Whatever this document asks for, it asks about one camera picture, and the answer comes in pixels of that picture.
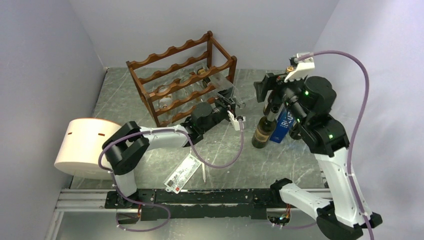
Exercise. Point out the white printed card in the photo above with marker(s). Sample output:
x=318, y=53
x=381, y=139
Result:
x=179, y=177

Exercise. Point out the white cylindrical container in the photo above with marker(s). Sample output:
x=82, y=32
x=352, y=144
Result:
x=81, y=146

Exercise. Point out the white pen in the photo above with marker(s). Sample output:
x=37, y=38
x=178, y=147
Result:
x=203, y=168

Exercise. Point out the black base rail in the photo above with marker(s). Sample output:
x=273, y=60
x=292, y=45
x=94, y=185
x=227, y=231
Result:
x=158, y=204

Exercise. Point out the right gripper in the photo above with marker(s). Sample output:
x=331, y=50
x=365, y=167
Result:
x=271, y=81

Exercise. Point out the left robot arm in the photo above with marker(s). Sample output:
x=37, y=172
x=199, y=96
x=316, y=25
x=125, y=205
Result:
x=122, y=152

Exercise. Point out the blue square bottle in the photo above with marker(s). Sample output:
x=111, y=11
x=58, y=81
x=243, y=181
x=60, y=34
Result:
x=284, y=122

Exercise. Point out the wooden wine rack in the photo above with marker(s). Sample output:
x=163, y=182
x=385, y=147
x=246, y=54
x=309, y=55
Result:
x=217, y=60

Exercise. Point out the dark red wine bottle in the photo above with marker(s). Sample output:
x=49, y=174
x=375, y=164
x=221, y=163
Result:
x=273, y=96

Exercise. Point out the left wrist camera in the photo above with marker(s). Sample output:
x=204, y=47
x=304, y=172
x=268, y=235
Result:
x=236, y=121

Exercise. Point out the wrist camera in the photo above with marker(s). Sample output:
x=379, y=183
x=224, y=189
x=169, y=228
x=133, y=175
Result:
x=302, y=65
x=236, y=121

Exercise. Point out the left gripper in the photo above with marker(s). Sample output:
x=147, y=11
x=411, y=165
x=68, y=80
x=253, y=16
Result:
x=230, y=102

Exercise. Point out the clear bottle rack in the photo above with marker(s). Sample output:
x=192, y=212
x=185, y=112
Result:
x=226, y=90

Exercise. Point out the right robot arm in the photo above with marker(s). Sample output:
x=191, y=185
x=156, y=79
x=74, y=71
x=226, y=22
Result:
x=309, y=101

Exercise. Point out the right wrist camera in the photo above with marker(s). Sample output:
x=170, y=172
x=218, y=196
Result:
x=302, y=65

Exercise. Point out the clear bottle bottom row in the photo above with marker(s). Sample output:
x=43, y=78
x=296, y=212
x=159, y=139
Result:
x=165, y=100

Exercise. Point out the green bottle brown label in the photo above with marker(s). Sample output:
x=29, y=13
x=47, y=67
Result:
x=264, y=129

